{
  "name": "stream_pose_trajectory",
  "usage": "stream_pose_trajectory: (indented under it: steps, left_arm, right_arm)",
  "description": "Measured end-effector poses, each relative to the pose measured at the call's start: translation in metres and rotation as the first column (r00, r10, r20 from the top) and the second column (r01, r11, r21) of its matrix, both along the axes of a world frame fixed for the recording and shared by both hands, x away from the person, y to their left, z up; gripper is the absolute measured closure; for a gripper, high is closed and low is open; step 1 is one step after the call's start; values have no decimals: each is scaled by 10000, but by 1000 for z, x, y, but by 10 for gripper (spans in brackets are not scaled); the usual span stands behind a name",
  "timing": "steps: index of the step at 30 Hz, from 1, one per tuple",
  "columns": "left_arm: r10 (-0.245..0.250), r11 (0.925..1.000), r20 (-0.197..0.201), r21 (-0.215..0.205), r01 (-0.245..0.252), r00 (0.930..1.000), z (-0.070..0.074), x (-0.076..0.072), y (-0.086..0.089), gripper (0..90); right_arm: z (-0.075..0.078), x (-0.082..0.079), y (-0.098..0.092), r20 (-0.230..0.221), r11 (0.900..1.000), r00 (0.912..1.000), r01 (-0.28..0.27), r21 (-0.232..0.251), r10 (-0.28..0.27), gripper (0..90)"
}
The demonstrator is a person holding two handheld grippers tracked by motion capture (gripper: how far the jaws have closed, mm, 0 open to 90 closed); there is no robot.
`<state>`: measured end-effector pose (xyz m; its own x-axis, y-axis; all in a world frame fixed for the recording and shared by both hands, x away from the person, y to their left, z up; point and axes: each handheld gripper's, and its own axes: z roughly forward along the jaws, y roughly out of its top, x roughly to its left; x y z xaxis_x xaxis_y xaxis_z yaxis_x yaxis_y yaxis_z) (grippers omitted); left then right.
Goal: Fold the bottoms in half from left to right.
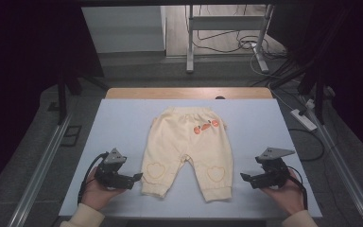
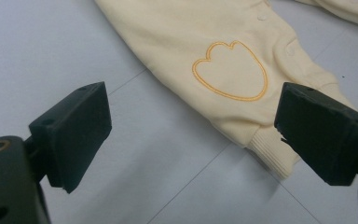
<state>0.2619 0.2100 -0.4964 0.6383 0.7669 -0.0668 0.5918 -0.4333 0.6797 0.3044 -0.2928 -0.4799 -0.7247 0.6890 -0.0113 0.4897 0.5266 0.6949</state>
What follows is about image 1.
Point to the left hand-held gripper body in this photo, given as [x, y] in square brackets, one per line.
[108, 171]

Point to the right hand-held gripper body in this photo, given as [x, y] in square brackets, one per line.
[275, 173]

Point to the cream baby pants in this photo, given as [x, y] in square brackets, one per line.
[182, 148]

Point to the person's right hand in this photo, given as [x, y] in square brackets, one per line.
[285, 197]

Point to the person's left hand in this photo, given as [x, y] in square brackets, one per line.
[96, 194]

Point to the pale blue table mat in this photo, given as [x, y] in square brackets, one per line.
[258, 132]

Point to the white power strip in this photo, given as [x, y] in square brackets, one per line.
[303, 119]

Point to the white plug adapter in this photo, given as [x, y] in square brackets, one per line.
[310, 104]

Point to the black round table grommet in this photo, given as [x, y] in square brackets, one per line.
[220, 97]

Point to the black metal stand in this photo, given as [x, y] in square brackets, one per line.
[319, 94]
[62, 94]

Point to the black curtain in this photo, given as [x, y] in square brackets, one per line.
[19, 78]
[356, 63]

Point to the white metal stand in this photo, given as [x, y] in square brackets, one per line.
[227, 22]

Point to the aluminium rail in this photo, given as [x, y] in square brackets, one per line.
[41, 170]
[343, 170]

